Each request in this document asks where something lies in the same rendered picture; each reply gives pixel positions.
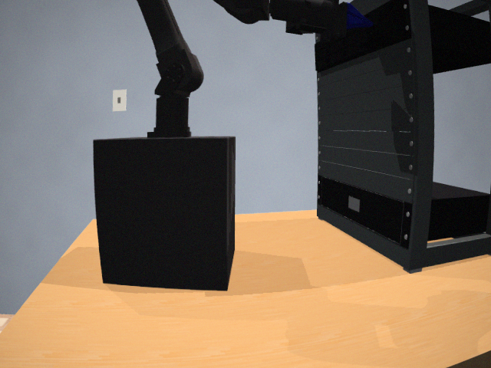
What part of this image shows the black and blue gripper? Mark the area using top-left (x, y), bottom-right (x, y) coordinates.
top-left (299, 0), bottom-right (373, 43)

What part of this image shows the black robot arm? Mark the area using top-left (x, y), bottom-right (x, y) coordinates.
top-left (137, 0), bottom-right (327, 138)

